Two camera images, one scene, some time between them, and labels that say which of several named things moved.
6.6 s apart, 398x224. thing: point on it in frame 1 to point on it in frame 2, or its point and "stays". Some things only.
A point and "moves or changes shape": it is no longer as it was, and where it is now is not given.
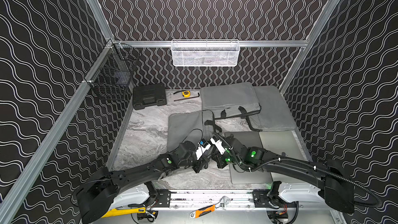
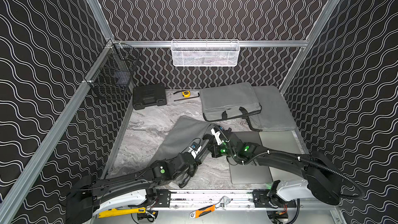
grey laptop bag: x=193 y=126 moves or changes shape
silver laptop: x=280 y=142 stays
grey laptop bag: x=230 y=101 stays
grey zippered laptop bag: x=273 y=114 stays
